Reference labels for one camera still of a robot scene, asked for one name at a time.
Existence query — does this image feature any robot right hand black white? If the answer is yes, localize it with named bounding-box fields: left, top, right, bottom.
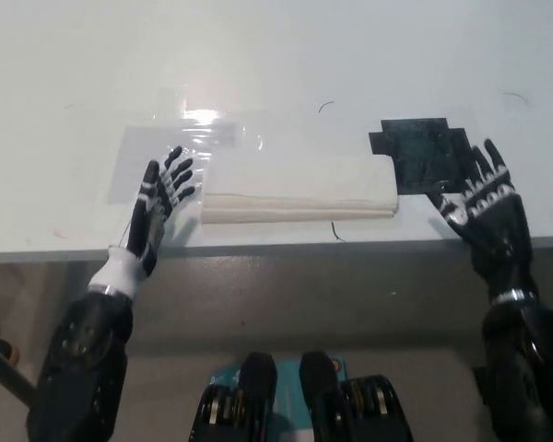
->
left=425, top=137, right=539, bottom=308

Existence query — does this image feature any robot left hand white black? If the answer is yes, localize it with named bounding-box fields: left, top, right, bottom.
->
left=88, top=145, right=199, bottom=299

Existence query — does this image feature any white napkin stack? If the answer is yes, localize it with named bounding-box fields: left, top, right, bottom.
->
left=201, top=154, right=400, bottom=226

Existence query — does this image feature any robot torso black teal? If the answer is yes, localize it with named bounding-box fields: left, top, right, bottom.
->
left=191, top=351, right=416, bottom=442

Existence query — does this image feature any clear plastic bag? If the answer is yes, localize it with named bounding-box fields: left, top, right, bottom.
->
left=108, top=122, right=239, bottom=204

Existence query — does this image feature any black taped patch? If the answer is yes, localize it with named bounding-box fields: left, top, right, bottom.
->
left=368, top=117, right=475, bottom=197

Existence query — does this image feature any transparent plastic sheet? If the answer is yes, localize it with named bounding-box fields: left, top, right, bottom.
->
left=22, top=87, right=489, bottom=234

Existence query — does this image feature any dark shoe brown sole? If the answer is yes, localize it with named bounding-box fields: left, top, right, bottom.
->
left=0, top=338, right=20, bottom=383

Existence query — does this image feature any dark metal table leg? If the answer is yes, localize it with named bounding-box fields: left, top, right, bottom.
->
left=0, top=334, right=39, bottom=409

